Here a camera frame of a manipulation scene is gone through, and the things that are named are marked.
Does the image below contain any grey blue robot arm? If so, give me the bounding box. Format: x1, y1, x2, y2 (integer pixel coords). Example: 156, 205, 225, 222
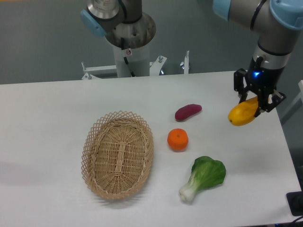
80, 0, 303, 117

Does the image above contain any yellow mango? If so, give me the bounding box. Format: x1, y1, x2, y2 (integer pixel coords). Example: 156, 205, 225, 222
228, 96, 258, 126

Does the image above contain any white object right edge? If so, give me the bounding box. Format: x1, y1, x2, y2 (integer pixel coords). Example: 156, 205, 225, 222
280, 80, 303, 125

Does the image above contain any white metal base frame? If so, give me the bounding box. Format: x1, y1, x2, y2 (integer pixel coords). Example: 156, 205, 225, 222
81, 50, 191, 80

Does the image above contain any purple sweet potato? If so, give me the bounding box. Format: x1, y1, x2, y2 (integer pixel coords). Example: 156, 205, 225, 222
175, 104, 203, 122

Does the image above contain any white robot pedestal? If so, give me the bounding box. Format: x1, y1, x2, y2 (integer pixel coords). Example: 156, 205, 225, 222
104, 11, 157, 78

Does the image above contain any black cable on pedestal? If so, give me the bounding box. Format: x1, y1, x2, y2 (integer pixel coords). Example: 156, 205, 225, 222
120, 37, 136, 78

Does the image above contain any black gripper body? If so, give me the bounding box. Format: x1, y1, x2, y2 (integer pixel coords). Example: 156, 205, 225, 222
246, 58, 284, 95

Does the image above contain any black device at edge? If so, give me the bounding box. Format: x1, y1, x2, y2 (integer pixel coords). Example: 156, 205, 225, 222
286, 192, 303, 217

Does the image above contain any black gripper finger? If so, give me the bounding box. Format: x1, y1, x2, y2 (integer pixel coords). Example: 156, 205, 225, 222
254, 88, 286, 117
233, 68, 251, 102

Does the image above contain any woven wicker basket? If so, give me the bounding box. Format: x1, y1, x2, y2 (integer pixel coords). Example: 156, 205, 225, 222
81, 111, 154, 200

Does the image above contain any orange tangerine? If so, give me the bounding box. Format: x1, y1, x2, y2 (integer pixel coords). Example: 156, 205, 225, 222
167, 128, 189, 152

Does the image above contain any green bok choy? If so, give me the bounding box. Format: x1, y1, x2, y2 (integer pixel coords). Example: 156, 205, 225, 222
179, 156, 226, 203

